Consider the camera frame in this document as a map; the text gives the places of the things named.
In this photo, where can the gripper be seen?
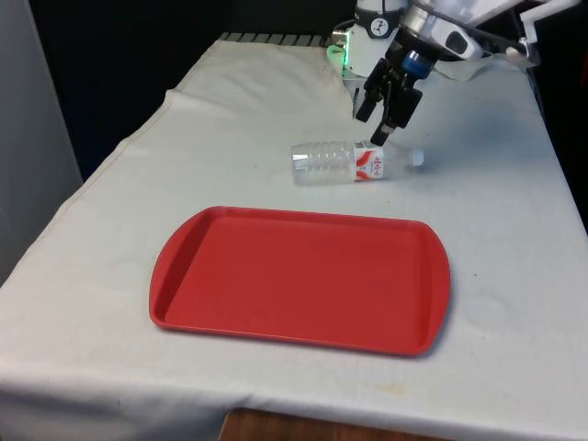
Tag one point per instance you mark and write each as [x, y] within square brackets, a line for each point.
[399, 62]

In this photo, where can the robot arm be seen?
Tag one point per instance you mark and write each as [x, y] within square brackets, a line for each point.
[367, 55]

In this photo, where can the clear plastic bottle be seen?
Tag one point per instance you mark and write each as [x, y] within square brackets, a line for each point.
[331, 161]

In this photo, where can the red tray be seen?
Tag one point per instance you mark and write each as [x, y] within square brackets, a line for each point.
[298, 285]

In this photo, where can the pale grey locker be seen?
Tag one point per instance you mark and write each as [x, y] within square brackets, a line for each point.
[32, 138]

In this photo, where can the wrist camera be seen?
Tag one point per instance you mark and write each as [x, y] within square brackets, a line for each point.
[459, 41]

